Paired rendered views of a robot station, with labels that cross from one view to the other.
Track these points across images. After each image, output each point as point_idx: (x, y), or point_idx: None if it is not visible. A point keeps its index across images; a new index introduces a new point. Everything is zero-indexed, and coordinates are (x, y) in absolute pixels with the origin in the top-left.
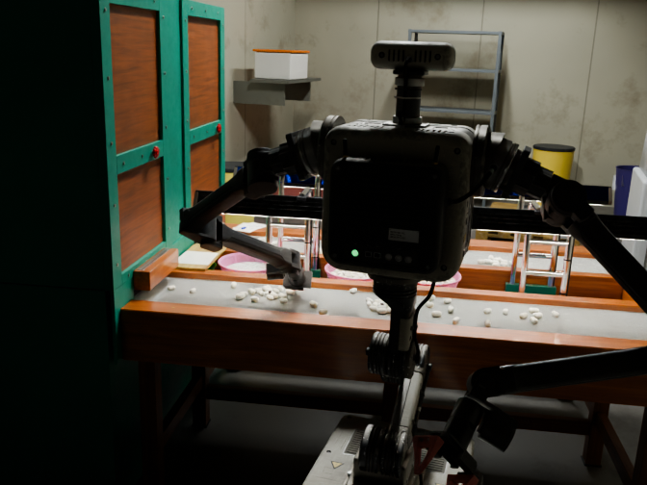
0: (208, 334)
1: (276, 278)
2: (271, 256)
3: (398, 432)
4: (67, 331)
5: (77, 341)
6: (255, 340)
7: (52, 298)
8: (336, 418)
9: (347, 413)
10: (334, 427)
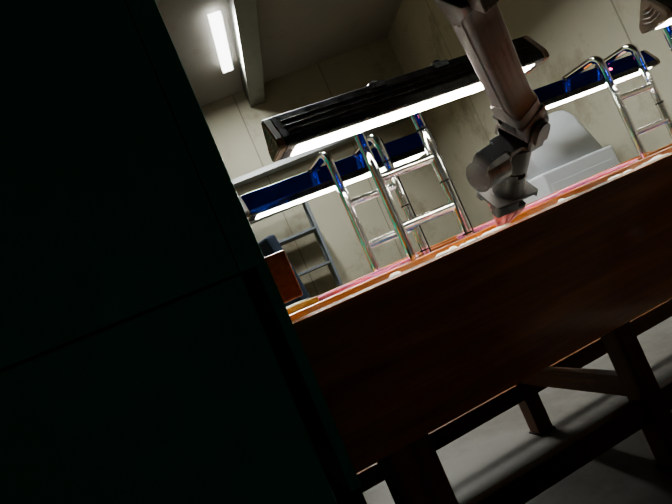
0: (516, 278)
1: (503, 175)
2: (524, 74)
3: None
4: (170, 470)
5: (213, 484)
6: (608, 239)
7: (80, 385)
8: (567, 492)
9: (566, 480)
10: (588, 500)
